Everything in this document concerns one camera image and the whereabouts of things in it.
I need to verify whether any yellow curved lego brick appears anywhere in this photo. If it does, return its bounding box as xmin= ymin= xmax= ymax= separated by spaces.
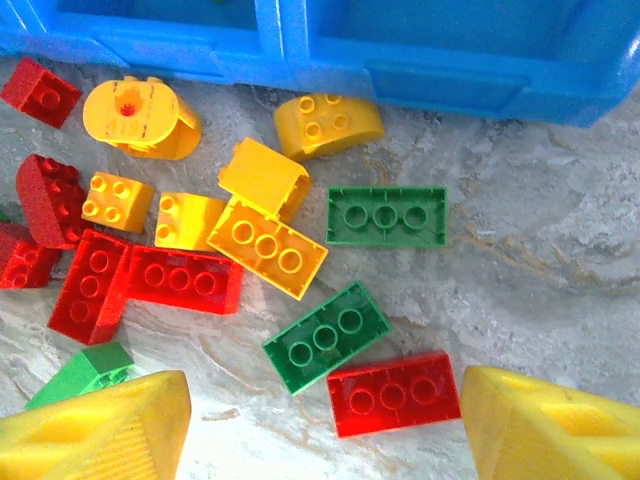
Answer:
xmin=273 ymin=92 xmax=386 ymax=162

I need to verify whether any blue plastic bin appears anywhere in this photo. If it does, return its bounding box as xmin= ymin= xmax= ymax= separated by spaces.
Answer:
xmin=0 ymin=0 xmax=36 ymax=59
xmin=279 ymin=0 xmax=640 ymax=129
xmin=24 ymin=0 xmax=289 ymax=89

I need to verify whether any yellow two-by-two lego brick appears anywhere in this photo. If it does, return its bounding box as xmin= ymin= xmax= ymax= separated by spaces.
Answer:
xmin=80 ymin=170 xmax=156 ymax=235

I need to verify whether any red two-by-two lego brick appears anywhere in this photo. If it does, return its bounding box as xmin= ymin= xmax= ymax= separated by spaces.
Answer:
xmin=0 ymin=222 xmax=61 ymax=291

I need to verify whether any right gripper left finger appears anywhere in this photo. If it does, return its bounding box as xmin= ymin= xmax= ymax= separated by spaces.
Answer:
xmin=0 ymin=369 xmax=193 ymax=480

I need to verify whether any red two-by-four lego brick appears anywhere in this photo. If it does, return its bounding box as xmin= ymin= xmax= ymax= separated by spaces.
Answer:
xmin=326 ymin=349 xmax=463 ymax=440
xmin=47 ymin=228 xmax=134 ymax=347
xmin=124 ymin=243 xmax=245 ymax=316

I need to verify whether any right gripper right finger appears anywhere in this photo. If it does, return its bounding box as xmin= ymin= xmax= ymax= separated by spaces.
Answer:
xmin=459 ymin=364 xmax=640 ymax=480

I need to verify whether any red curved lego brick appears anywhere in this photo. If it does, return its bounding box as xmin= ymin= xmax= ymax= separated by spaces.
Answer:
xmin=14 ymin=153 xmax=91 ymax=250

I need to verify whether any green two-by-four lego brick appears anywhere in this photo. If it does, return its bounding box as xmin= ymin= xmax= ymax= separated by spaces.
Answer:
xmin=261 ymin=279 xmax=394 ymax=397
xmin=324 ymin=185 xmax=449 ymax=249

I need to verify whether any yellow round lego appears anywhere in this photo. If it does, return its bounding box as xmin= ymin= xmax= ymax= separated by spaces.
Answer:
xmin=82 ymin=74 xmax=204 ymax=161

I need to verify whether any yellow two-stud lego brick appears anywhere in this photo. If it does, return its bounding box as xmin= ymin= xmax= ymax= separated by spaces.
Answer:
xmin=153 ymin=192 xmax=229 ymax=253

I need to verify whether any small red lego brick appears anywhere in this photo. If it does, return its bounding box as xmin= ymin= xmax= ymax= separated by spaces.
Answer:
xmin=0 ymin=56 xmax=84 ymax=130

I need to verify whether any yellow two-by-four lego brick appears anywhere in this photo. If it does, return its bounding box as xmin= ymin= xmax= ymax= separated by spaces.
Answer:
xmin=205 ymin=197 xmax=330 ymax=301

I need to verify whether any yellow sloped lego brick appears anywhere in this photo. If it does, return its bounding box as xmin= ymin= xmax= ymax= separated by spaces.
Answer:
xmin=217 ymin=136 xmax=314 ymax=224

